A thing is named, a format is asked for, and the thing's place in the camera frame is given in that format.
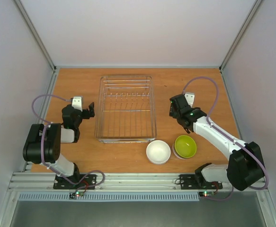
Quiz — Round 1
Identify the green bowl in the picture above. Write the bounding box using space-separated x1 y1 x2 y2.
174 135 197 159

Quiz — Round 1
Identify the white bowl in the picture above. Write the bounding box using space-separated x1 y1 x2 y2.
172 143 187 160
146 140 171 165

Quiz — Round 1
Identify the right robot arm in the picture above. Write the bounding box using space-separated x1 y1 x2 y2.
169 93 268 191

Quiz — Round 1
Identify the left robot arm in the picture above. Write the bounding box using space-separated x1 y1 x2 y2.
23 102 95 188

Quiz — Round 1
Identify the white bottom bowl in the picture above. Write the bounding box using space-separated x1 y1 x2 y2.
172 143 187 160

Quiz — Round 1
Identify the left small circuit board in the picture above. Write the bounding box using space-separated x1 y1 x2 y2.
69 192 85 199

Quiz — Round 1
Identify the small circuit board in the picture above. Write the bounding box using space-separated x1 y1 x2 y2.
199 191 217 197
69 192 85 199

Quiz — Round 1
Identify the right small circuit board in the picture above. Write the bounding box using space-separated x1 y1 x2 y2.
199 191 217 197

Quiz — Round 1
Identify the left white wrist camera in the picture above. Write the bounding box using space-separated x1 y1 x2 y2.
71 96 83 112

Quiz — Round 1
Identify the wire dish rack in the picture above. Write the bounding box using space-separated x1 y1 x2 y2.
95 74 157 143

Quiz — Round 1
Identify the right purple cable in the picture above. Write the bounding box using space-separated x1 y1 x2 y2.
182 77 269 201

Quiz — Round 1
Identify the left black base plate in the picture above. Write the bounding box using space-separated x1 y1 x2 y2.
53 174 97 190

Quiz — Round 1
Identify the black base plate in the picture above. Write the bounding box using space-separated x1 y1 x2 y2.
53 174 97 190
175 174 223 190

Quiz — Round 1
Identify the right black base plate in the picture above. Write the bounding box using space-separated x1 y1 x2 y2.
175 174 223 190

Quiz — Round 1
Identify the aluminium front rail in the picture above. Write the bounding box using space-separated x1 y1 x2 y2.
8 172 268 191

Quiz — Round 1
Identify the grey slotted cable duct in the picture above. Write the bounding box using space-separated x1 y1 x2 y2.
18 192 199 202

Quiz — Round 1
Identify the left aluminium frame post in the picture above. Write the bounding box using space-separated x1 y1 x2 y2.
13 0 56 72

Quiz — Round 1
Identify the aluminium frame post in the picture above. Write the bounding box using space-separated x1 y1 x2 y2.
13 0 56 72
219 0 263 74

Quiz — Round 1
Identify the right aluminium frame post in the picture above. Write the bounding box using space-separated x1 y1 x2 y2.
219 0 263 74

